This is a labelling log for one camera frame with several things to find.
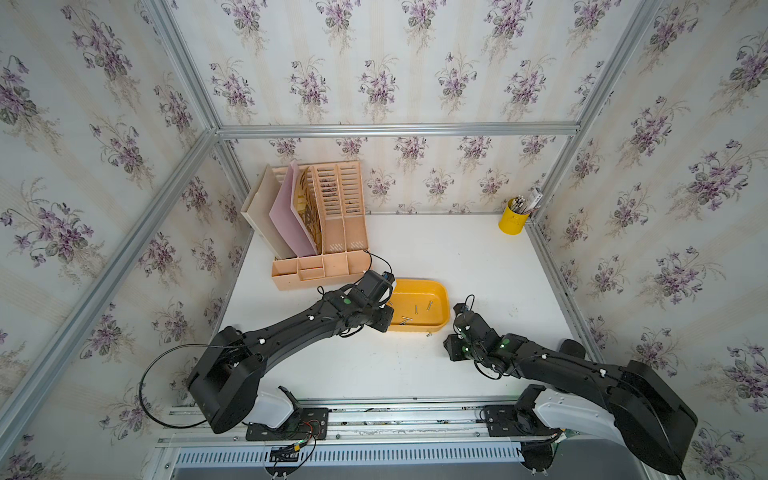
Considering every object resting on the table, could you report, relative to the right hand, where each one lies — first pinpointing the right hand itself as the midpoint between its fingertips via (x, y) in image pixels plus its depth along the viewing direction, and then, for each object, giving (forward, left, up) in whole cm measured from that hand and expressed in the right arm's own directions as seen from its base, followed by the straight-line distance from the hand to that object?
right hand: (449, 344), depth 86 cm
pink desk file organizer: (+51, +42, +6) cm, 66 cm away
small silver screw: (+3, +5, 0) cm, 6 cm away
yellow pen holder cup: (+45, -27, +9) cm, 53 cm away
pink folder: (+28, +49, +25) cm, 61 cm away
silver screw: (+13, +5, -1) cm, 14 cm away
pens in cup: (+48, -32, +11) cm, 58 cm away
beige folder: (+27, +56, +28) cm, 68 cm away
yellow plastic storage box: (+12, +8, +1) cm, 15 cm away
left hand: (+4, +17, +8) cm, 19 cm away
